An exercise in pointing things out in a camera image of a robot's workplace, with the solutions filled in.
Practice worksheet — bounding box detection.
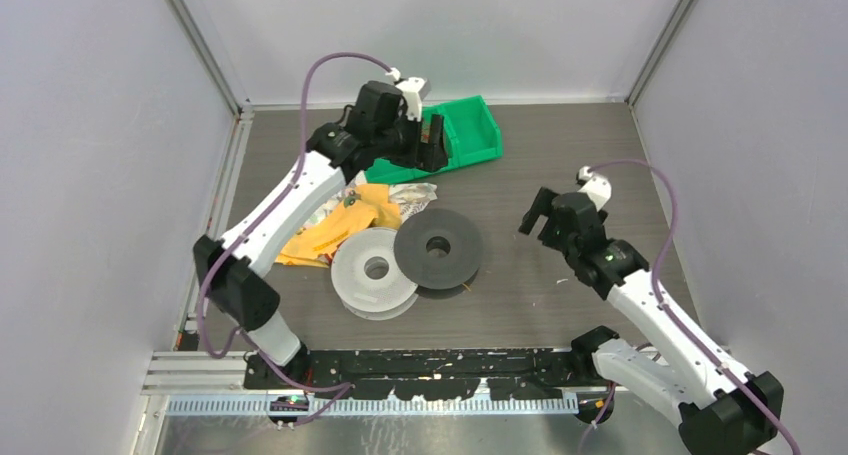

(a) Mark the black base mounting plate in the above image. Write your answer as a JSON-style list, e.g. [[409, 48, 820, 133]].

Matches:
[[242, 347, 637, 402]]

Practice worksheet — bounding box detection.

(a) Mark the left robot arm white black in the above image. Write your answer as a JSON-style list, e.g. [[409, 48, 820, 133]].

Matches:
[[193, 77, 448, 389]]

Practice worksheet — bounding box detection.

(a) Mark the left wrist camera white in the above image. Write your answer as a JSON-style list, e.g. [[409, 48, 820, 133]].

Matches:
[[386, 67, 431, 122]]

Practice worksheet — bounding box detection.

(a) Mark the dark grey cable spool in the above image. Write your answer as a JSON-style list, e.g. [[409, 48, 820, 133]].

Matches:
[[394, 208, 484, 300]]

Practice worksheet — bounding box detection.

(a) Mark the white slotted cable duct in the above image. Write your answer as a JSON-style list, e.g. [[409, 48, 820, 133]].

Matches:
[[165, 393, 579, 418]]

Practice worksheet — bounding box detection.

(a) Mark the white plastic cable spool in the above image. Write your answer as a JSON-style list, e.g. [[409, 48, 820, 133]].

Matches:
[[330, 227, 418, 321]]

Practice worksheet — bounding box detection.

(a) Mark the green three-compartment bin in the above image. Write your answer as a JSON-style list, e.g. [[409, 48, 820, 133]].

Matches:
[[364, 95, 503, 185]]

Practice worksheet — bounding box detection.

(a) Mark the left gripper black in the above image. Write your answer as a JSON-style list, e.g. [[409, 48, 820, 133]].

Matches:
[[374, 108, 448, 173]]

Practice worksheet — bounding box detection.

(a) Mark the floral patterned cloth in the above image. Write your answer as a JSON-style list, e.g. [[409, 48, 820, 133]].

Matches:
[[302, 174, 437, 230]]

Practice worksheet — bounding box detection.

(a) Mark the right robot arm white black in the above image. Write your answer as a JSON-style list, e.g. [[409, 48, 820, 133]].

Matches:
[[519, 186, 784, 454]]

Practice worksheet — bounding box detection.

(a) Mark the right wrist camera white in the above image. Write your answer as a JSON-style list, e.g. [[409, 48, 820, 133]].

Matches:
[[576, 166, 612, 211]]

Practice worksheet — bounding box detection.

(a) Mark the yellow snack bag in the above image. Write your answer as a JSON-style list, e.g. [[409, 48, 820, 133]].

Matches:
[[275, 183, 402, 268]]

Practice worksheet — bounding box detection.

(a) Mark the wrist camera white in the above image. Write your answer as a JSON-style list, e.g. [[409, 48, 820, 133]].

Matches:
[[576, 166, 612, 211], [386, 67, 431, 122]]

